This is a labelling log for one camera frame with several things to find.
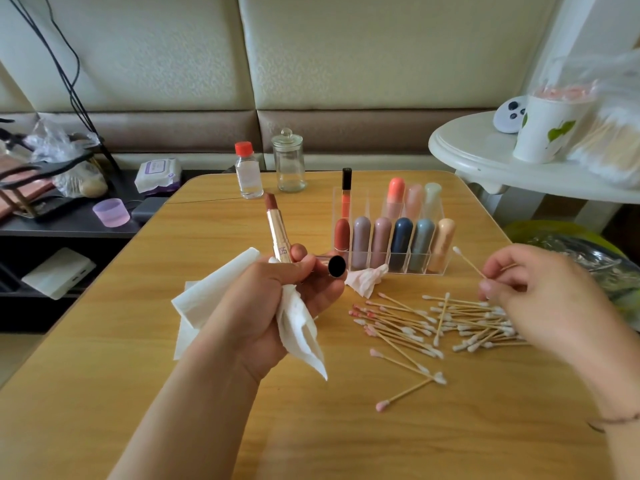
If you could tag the white panda figure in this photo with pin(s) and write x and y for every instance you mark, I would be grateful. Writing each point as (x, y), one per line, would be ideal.
(510, 115)

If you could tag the red lipstick mauve tube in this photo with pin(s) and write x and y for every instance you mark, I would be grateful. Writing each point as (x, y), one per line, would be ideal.
(361, 243)

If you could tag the white mug green leaf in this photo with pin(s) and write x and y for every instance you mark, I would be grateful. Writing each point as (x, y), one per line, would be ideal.
(550, 133)

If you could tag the person's right hand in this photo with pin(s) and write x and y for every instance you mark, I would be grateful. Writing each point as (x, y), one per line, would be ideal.
(565, 310)

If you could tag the pile of cotton swabs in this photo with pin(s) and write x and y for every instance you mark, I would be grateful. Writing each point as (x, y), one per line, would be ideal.
(475, 323)

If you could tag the clear bottle red cap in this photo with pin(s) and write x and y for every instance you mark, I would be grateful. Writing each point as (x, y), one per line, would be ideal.
(249, 175)

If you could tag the white power bank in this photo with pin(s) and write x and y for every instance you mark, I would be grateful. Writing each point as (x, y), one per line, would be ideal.
(58, 274)

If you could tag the person's left hand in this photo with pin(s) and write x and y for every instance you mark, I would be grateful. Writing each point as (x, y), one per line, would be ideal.
(250, 315)

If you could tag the person's right forearm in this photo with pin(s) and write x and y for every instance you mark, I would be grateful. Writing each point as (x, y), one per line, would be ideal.
(625, 425)

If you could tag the small purple plastic cup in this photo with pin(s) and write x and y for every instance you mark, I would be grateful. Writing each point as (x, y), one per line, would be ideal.
(111, 213)

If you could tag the stack of white tissues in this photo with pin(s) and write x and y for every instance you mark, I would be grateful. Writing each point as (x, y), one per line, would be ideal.
(195, 315)

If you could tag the red lipstick navy tube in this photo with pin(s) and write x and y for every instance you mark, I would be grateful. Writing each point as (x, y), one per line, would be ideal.
(401, 245)

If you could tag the wet wipes pack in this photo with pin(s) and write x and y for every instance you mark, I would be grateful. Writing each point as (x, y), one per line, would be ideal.
(158, 177)

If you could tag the dark grey flat box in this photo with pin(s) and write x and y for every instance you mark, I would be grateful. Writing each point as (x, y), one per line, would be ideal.
(150, 208)

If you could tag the glass jar with lid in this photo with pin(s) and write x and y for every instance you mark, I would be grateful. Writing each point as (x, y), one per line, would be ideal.
(289, 167)

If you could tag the black low shelf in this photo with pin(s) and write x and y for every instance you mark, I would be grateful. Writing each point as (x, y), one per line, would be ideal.
(70, 233)

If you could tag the pink-tipped cotton swab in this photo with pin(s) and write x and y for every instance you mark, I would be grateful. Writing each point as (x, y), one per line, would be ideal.
(410, 392)

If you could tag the beige padded backrest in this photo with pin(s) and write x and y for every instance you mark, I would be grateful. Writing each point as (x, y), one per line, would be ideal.
(400, 50)

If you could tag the pink tray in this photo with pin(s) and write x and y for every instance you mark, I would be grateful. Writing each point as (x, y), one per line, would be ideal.
(12, 195)

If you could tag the brown lipstick gold tube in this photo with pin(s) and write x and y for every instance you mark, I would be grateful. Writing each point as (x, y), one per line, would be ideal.
(278, 235)

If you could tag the red lipstick grey-blue tube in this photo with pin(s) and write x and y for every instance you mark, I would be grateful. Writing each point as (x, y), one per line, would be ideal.
(422, 245)

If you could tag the white round side table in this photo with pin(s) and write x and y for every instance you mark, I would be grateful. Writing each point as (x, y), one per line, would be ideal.
(470, 155)

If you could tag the metallic purple lipstick cap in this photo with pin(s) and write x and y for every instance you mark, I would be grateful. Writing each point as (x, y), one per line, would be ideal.
(337, 266)

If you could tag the red lipstick beige tube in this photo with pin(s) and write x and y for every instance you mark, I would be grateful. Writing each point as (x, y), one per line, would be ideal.
(442, 245)

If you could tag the crumpled clear plastic bag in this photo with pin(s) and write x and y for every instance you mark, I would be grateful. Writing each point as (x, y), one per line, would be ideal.
(55, 140)

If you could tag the clear acrylic lipstick organizer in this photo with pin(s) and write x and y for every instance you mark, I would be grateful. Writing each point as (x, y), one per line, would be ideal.
(422, 245)

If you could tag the yellow-green bin with bag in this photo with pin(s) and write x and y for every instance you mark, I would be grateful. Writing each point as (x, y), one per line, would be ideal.
(600, 260)

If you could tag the red lipstick dusty pink tube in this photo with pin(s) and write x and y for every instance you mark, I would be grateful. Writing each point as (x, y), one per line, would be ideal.
(381, 243)

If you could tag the person's left forearm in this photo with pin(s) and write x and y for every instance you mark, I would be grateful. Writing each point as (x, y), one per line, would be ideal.
(180, 425)

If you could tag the large white tissue sheet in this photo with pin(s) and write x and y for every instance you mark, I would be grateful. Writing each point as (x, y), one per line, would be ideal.
(302, 335)

